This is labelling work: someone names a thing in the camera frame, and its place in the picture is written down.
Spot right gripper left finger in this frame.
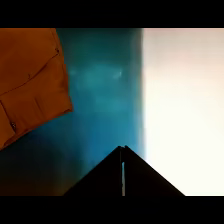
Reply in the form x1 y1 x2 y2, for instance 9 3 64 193
63 145 123 197

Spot orange trousers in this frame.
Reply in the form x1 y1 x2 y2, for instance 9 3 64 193
0 27 74 151

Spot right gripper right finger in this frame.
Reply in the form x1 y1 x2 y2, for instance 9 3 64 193
123 145 186 197

